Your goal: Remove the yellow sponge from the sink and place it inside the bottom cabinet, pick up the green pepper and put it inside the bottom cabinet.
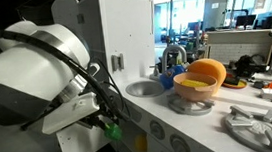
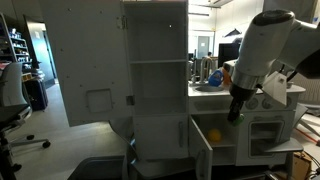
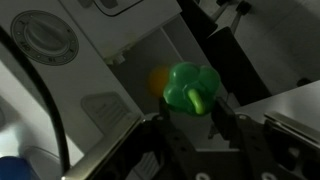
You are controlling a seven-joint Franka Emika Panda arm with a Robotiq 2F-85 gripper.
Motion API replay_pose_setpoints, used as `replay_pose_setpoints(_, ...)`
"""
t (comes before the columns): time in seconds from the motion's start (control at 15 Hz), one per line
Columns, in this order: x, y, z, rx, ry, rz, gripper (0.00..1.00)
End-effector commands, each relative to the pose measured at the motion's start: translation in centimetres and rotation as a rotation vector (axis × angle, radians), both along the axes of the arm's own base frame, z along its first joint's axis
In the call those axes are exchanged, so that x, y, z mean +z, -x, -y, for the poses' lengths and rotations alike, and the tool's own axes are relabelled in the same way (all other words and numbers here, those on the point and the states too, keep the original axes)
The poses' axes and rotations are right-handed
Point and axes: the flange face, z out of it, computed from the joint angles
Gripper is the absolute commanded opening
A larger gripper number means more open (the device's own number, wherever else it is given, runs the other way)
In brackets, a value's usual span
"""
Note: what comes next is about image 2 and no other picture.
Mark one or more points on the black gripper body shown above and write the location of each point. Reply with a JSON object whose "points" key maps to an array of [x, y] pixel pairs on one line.
{"points": [[237, 106]]}

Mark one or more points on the green toy pepper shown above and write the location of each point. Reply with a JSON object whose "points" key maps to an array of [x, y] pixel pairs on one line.
{"points": [[239, 120]]}

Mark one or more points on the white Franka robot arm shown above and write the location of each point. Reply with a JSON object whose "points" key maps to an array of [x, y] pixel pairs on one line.
{"points": [[263, 46]]}

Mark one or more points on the round metal sink basin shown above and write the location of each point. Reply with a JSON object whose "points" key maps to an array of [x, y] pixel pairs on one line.
{"points": [[208, 89]]}

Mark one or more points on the tall white cabinet door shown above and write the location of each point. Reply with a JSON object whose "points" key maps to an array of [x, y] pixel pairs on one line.
{"points": [[86, 50]]}

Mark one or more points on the grey stove knob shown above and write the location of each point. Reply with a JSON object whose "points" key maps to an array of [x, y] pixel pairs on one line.
{"points": [[266, 104], [252, 104]]}

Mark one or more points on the grey toy faucet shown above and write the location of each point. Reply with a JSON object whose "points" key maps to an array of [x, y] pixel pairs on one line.
{"points": [[202, 68]]}

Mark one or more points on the black monitor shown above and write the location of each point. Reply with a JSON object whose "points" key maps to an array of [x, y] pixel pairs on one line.
{"points": [[228, 53]]}

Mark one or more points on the grey oven door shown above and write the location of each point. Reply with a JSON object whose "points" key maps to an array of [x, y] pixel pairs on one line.
{"points": [[283, 145]]}

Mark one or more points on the person in background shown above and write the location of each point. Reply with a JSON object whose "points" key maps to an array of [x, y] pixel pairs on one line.
{"points": [[209, 54]]}

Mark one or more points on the grey mesh chair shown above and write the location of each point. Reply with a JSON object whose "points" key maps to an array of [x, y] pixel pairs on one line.
{"points": [[310, 95]]}

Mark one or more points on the black hanging ornament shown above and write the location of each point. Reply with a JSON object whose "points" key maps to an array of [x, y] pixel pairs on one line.
{"points": [[233, 32]]}

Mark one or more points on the cardboard box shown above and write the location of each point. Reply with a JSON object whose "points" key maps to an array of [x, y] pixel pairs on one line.
{"points": [[300, 165]]}

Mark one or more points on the white toy kitchen unit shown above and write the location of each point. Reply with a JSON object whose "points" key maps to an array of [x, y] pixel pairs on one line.
{"points": [[156, 36]]}

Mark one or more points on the grey plastic chair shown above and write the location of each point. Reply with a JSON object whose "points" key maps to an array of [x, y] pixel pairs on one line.
{"points": [[96, 168]]}

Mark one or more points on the dark suitcase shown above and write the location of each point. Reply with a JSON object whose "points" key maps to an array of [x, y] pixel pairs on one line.
{"points": [[35, 95]]}

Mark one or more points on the grey office chair on wheels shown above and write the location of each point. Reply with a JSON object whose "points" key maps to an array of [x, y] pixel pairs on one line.
{"points": [[10, 100]]}

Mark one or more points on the dark storage shelf rack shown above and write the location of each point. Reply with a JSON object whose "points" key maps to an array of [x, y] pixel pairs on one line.
{"points": [[15, 43]]}

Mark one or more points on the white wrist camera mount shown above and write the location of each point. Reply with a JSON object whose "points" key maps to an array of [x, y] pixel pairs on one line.
{"points": [[276, 88]]}

